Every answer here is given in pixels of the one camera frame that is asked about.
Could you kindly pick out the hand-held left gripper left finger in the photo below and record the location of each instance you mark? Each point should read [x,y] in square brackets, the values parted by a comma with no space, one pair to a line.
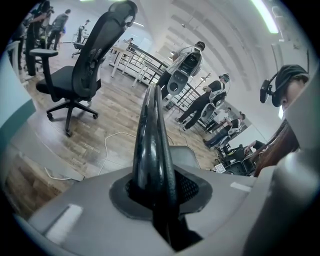
[87,200]

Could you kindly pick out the black head camera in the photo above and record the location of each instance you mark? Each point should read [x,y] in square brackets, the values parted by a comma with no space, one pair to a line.
[266,91]

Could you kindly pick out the long ceiling lamp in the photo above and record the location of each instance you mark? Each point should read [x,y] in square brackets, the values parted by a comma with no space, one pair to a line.
[266,17]

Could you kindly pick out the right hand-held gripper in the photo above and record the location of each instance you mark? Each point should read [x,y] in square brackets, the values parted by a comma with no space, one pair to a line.
[220,168]

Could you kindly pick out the black mesh office chair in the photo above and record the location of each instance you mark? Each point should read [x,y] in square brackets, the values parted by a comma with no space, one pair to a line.
[79,37]
[82,67]

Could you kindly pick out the person's face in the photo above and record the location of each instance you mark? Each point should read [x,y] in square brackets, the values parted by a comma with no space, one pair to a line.
[291,95]

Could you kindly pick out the black metal railing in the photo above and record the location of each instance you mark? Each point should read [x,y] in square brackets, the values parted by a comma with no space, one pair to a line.
[152,58]

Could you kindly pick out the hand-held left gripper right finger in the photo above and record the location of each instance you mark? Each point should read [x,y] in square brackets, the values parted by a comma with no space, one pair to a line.
[220,190]

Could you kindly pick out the wooden desk with white legs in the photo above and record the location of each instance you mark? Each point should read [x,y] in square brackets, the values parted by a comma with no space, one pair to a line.
[122,49]

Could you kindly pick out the grey backpack unit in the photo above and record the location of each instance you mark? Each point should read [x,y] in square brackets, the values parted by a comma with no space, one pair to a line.
[186,72]
[212,105]

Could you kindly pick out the light blue table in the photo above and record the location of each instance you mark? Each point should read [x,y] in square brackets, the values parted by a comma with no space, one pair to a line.
[17,115]

